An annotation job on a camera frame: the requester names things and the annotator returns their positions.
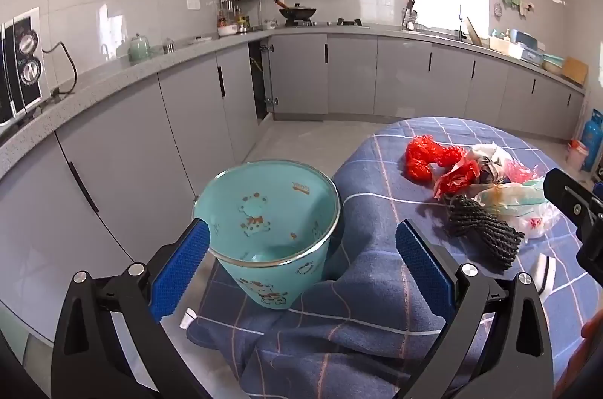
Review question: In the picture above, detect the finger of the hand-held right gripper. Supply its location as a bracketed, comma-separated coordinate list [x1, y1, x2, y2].
[543, 168, 603, 283]

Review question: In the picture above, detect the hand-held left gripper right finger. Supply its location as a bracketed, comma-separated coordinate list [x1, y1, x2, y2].
[395, 219, 554, 399]

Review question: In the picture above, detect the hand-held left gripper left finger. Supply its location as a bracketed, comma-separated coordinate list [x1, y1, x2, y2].
[51, 219, 210, 399]

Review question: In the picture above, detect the pink clear plastic bag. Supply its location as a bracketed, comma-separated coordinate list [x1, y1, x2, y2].
[504, 160, 542, 184]

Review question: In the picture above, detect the white printed plastic bag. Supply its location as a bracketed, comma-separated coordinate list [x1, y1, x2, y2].
[473, 180, 561, 239]

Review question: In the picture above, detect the black foam fruit net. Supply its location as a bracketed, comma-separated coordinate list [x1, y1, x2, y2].
[447, 195, 526, 272]

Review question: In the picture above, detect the plaid cloth scrap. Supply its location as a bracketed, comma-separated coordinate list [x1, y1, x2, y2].
[471, 142, 510, 184]

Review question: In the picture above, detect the red floral plastic bag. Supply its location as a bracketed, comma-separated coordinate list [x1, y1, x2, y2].
[433, 158, 482, 198]

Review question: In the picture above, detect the teal cartoon print bin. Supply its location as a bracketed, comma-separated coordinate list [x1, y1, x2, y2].
[193, 160, 341, 311]

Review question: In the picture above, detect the red foam fruit net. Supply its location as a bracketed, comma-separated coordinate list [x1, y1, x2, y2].
[433, 146, 466, 168]

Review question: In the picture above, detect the pink plastic bucket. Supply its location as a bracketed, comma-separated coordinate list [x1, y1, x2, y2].
[565, 139, 589, 169]

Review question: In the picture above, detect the blue gas cylinder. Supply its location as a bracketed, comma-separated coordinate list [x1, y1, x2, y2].
[580, 108, 603, 172]

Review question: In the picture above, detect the blue plaid tablecloth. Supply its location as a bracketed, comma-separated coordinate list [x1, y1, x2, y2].
[186, 116, 587, 399]

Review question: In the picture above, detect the light blue storage box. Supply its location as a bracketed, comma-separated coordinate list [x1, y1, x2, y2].
[510, 29, 547, 65]

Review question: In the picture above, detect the cream plastic tray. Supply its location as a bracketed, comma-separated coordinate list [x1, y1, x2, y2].
[489, 35, 526, 59]

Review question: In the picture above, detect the wooden cutting board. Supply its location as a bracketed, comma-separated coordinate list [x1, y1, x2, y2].
[466, 16, 485, 47]

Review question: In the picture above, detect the metal utensil holder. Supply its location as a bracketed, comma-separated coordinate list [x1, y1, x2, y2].
[401, 0, 419, 31]

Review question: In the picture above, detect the black gas stove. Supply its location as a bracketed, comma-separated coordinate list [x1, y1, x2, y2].
[280, 18, 363, 28]

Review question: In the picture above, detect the silver black microwave oven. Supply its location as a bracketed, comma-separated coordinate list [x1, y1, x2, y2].
[0, 8, 50, 127]

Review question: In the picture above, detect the metal spice rack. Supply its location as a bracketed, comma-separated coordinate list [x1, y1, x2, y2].
[217, 0, 261, 34]

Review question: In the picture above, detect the black wok with lid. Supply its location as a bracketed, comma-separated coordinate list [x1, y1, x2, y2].
[274, 0, 317, 23]

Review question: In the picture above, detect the black microwave power cable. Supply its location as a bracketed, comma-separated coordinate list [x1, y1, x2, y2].
[42, 42, 79, 95]

